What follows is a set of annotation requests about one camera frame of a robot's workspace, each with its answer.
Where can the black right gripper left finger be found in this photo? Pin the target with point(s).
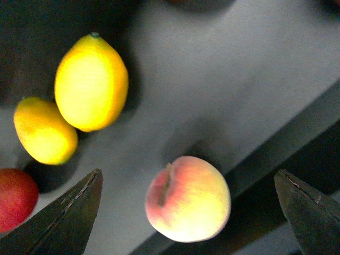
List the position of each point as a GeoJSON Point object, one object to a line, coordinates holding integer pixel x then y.
{"type": "Point", "coordinates": [63, 226]}

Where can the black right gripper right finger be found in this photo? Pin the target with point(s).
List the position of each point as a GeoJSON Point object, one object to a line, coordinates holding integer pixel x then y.
{"type": "Point", "coordinates": [312, 215]}

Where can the large yellow lemon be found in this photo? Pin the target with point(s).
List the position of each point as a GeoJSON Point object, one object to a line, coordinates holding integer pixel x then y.
{"type": "Point", "coordinates": [91, 84]}

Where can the small yellow lemon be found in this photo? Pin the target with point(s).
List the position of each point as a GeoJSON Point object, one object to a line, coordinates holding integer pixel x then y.
{"type": "Point", "coordinates": [43, 132]}

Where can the red apple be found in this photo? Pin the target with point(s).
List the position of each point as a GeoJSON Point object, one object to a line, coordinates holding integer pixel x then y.
{"type": "Point", "coordinates": [19, 196]}

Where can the pink yellow peach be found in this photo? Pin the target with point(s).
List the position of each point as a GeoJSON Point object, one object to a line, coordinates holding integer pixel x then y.
{"type": "Point", "coordinates": [188, 201]}

